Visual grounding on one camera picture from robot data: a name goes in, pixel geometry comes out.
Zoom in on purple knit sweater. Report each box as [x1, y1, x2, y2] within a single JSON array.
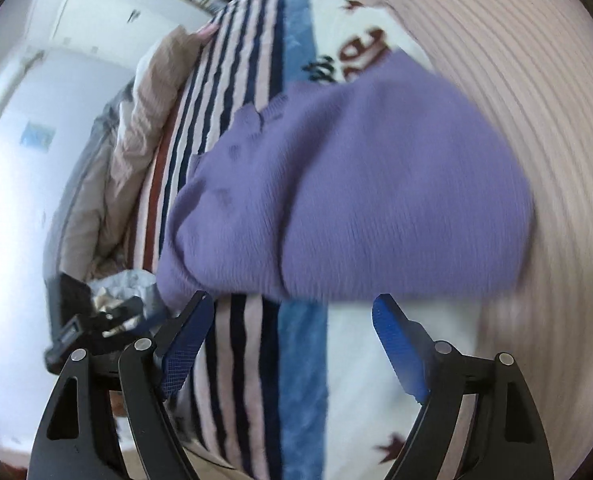
[[156, 51, 534, 310]]

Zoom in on light blue folded garment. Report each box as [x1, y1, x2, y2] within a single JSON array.
[[88, 270, 160, 318]]

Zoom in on striped fleece blanket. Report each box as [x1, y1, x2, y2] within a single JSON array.
[[128, 0, 424, 479]]

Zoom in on pink ribbed pillow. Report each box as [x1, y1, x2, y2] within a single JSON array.
[[356, 0, 593, 480]]

